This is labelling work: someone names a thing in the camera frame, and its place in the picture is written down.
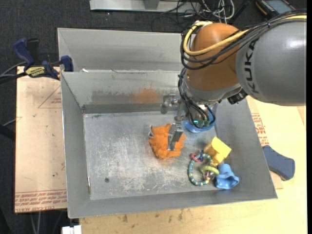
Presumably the dark blue quilted pad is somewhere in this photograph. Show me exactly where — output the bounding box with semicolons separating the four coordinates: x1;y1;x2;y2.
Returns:
262;144;296;181

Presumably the yellow toy block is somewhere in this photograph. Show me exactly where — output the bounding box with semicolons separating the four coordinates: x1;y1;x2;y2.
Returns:
203;136;232;167

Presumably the teal and yellow striped ring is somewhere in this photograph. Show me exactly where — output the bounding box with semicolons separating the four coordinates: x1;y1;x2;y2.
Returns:
187;153;213;187

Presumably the brown cardboard board, red print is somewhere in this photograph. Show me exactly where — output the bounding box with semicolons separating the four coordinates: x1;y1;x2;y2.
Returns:
14;66;285;214

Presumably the green ring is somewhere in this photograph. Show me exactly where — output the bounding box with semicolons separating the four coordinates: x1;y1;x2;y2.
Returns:
200;164;220;178

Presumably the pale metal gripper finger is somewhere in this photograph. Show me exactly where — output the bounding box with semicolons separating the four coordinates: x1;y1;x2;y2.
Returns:
167;123;184;152
160;93;181;115

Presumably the orange mesh sponge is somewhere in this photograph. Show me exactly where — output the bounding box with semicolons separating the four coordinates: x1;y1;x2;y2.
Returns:
148;123;188;160

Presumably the pink ring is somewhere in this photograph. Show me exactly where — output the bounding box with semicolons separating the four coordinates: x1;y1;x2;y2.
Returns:
190;151;204;163

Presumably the light blue rubber toy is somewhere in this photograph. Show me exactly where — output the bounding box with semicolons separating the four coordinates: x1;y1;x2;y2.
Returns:
214;163;240;190

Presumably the grey metal bin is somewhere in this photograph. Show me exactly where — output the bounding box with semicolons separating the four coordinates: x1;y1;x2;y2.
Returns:
57;27;278;219

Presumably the blue cup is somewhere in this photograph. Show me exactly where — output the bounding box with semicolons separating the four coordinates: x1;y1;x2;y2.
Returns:
182;105;216;134

